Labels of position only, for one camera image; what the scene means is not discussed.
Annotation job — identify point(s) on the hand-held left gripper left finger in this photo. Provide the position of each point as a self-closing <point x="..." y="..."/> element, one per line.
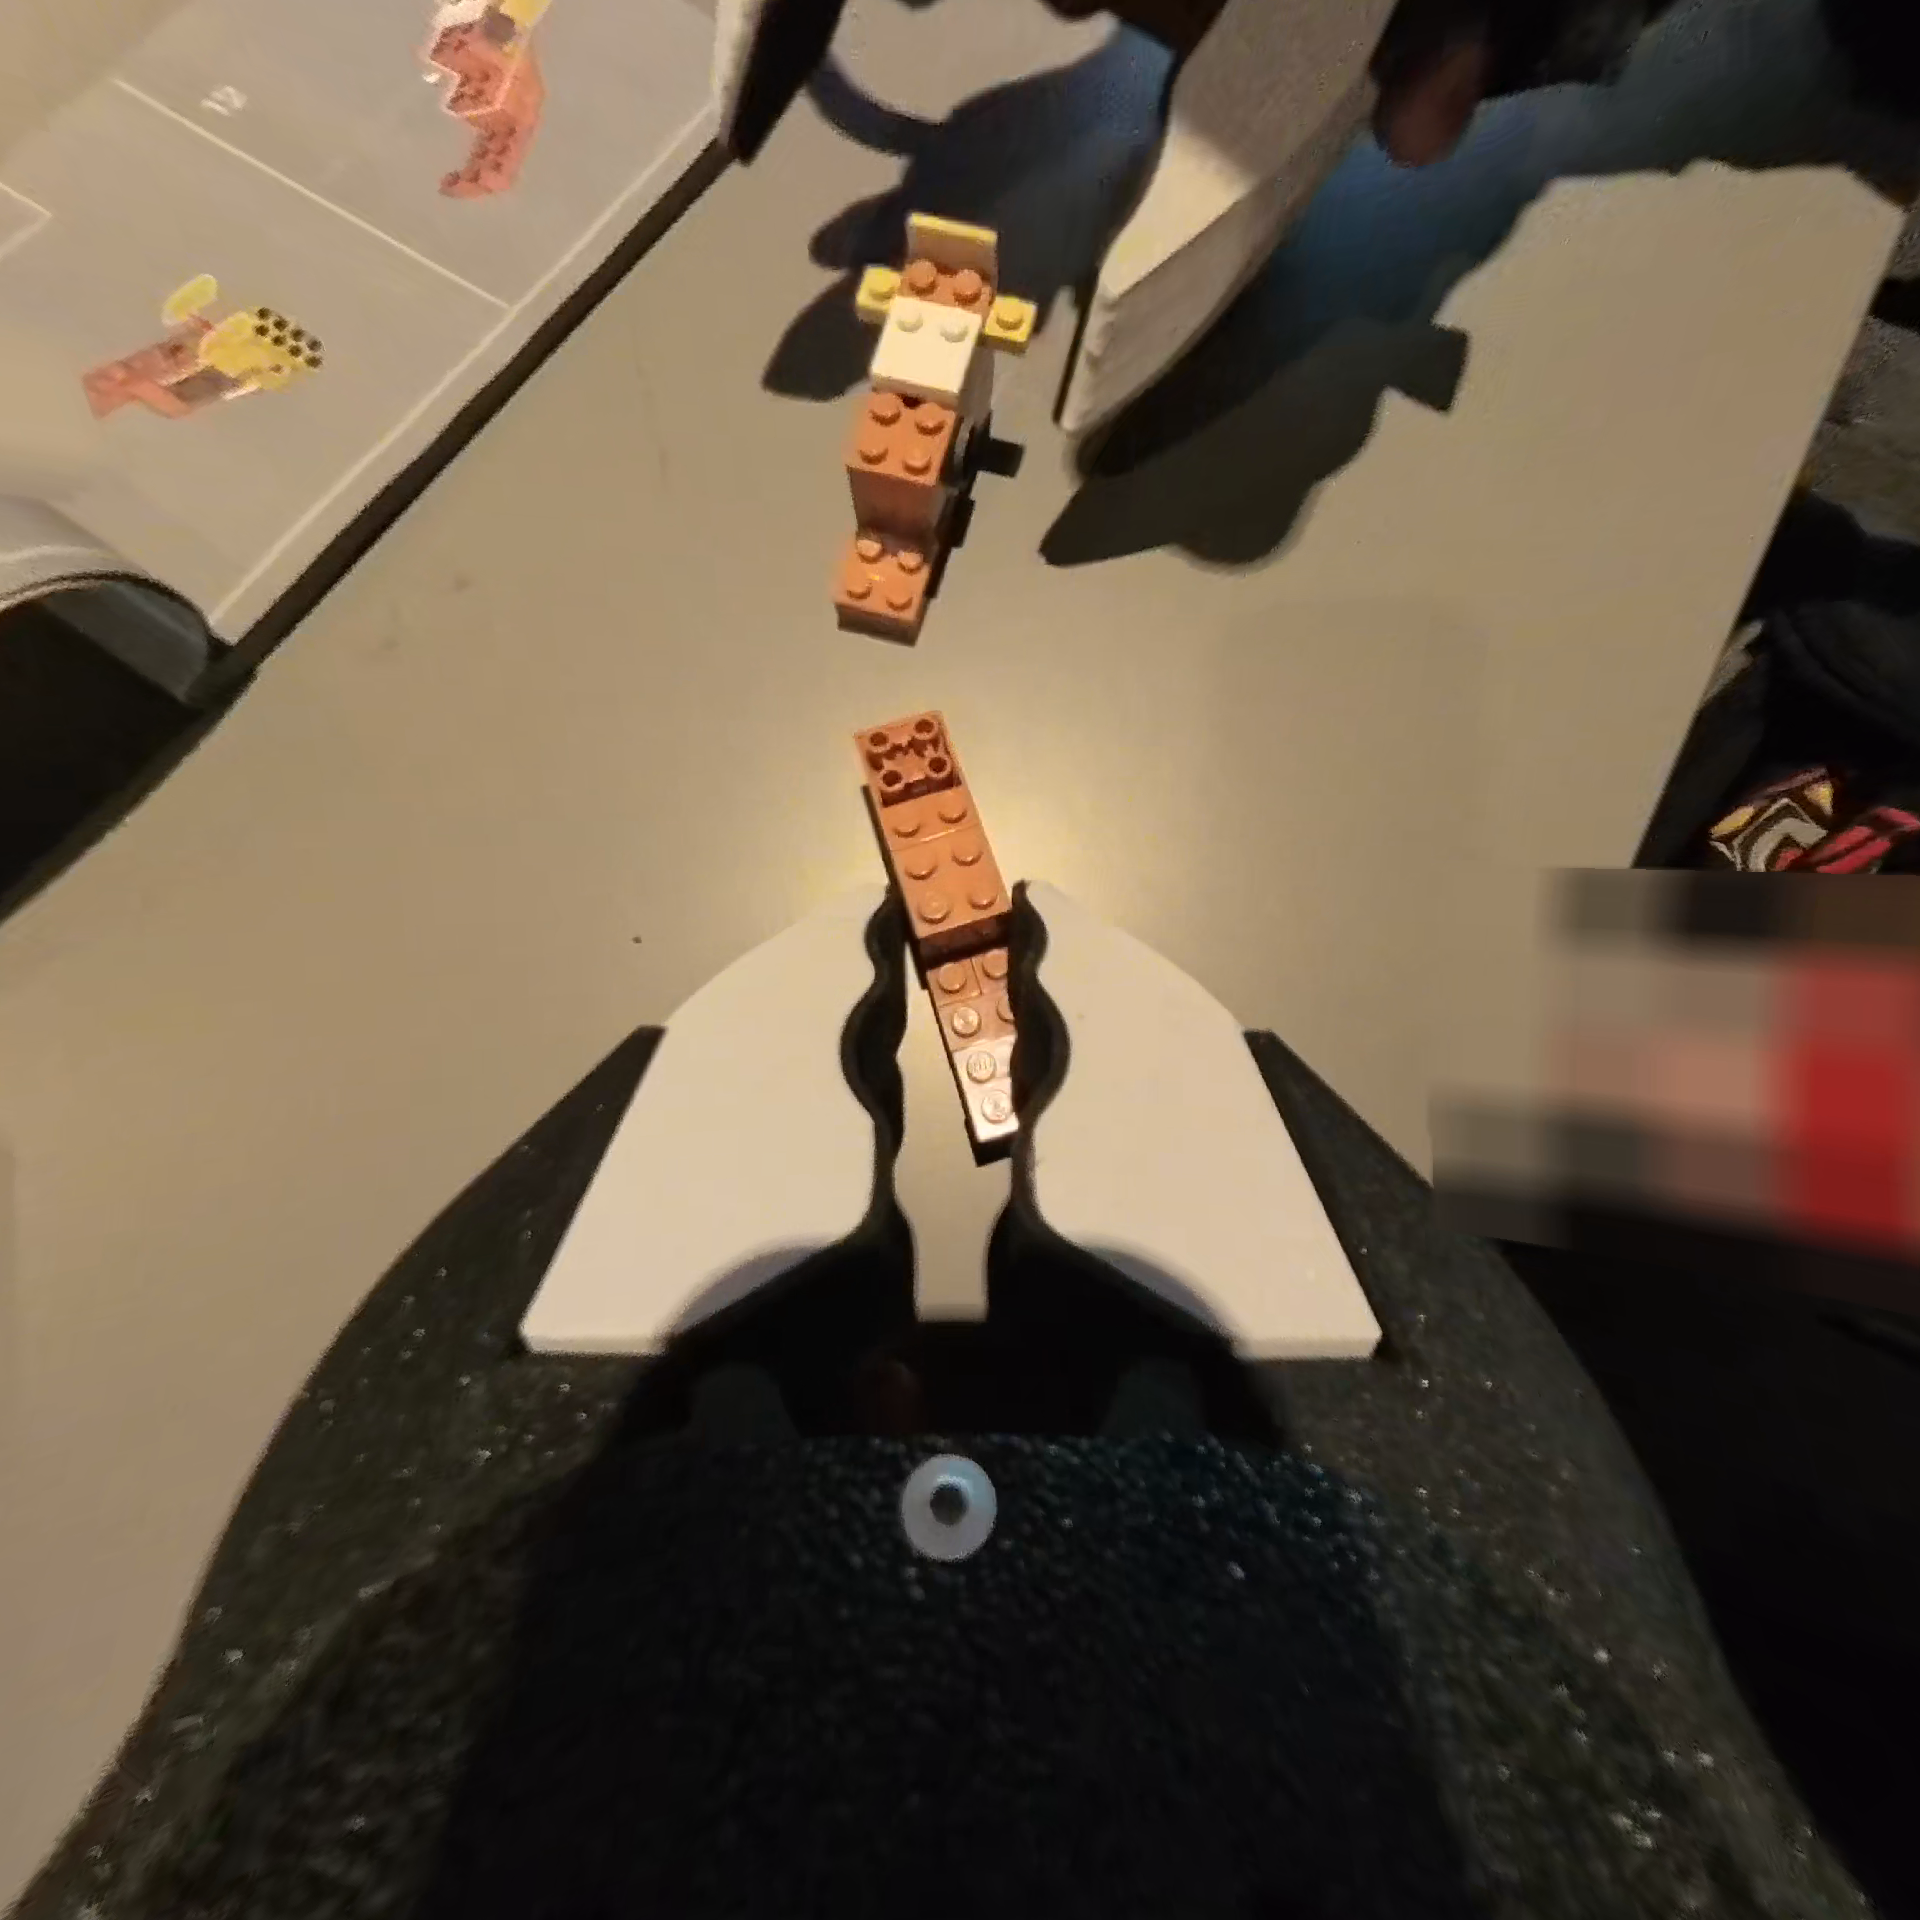
<point x="733" y="1141"/>

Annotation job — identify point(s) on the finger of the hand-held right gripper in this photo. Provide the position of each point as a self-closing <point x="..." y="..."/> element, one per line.
<point x="751" y="61"/>
<point x="1229" y="165"/>

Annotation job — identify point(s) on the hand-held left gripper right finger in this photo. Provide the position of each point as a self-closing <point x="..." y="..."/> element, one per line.
<point x="1185" y="1155"/>

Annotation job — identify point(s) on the brown brick tail piece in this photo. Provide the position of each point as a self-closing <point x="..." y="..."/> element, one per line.
<point x="945" y="885"/>

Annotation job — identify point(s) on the tan and brown brick figure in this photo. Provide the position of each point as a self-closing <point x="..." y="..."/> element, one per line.
<point x="900" y="451"/>

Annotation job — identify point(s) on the grey desk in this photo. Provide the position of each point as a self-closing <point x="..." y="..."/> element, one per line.
<point x="523" y="901"/>

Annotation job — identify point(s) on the grey instruction booklet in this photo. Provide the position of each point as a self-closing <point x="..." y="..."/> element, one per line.
<point x="299" y="181"/>

